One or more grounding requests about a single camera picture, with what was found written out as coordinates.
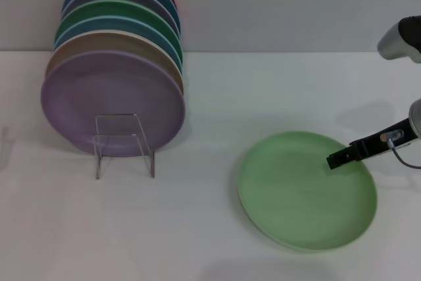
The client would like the lilac plate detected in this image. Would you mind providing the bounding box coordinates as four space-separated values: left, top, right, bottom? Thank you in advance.
40 49 187 158

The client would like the clear acrylic plate rack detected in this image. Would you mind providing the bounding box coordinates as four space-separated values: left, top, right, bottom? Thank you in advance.
93 113 156 180

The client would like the beige brown plate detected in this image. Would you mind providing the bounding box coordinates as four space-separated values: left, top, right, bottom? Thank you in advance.
45 30 185 94

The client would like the light green plate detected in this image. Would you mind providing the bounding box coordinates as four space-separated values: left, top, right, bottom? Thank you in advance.
237 131 378 253

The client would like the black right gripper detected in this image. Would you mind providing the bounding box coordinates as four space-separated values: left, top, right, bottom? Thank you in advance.
326 118 416 170

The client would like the right gripper cable with connector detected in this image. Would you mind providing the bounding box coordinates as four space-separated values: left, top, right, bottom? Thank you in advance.
386 129 421 169

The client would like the light blue plate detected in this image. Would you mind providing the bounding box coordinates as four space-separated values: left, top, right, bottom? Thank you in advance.
52 15 184 68

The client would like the dark green plate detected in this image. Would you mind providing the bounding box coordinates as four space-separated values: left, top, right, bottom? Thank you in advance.
54 0 184 61

